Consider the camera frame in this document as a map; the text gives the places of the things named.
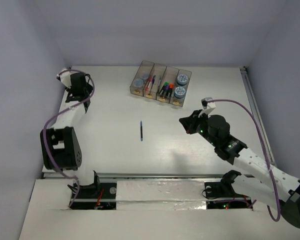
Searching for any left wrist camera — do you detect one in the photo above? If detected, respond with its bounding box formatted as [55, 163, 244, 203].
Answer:
[56, 68, 73, 89]

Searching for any foil covered front board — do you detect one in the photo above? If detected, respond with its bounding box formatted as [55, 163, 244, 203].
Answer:
[115, 180, 207, 211]

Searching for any orange highlighter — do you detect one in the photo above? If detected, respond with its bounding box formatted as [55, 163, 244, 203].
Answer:
[166, 83, 174, 98]

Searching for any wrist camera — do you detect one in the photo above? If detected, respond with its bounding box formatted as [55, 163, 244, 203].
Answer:
[56, 68, 73, 89]
[199, 97, 216, 117]

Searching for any clear blue pen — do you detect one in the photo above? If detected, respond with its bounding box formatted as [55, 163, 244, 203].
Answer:
[140, 120, 144, 142]

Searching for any paperclip jar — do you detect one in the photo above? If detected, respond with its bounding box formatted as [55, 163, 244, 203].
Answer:
[139, 71, 150, 81]
[132, 78, 144, 89]

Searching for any pink gel pen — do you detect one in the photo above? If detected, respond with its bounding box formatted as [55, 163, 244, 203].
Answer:
[145, 77, 153, 91]

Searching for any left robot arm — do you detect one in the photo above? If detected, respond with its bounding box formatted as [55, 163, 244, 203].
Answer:
[40, 68, 95, 197]

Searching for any clear drawer bin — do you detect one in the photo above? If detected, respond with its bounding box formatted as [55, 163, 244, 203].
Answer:
[156, 66, 179, 104]
[143, 63, 167, 100]
[169, 69, 192, 107]
[129, 60, 154, 97]

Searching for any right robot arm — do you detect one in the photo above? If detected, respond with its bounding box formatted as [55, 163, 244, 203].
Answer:
[179, 110, 300, 229]

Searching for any blue capped pen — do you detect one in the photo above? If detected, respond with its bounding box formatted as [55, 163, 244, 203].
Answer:
[150, 75, 156, 92]

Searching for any purple highlighter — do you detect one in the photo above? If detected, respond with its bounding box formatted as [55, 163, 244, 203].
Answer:
[162, 84, 170, 97]

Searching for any green highlighter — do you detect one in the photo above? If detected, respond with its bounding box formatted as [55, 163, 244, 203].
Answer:
[159, 82, 169, 96]

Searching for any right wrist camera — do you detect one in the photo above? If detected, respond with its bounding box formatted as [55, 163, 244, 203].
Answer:
[199, 97, 216, 117]

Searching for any right aluminium rail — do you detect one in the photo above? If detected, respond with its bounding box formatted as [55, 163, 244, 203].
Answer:
[239, 66, 277, 167]

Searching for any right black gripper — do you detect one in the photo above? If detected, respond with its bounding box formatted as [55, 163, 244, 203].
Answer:
[179, 109, 219, 147]

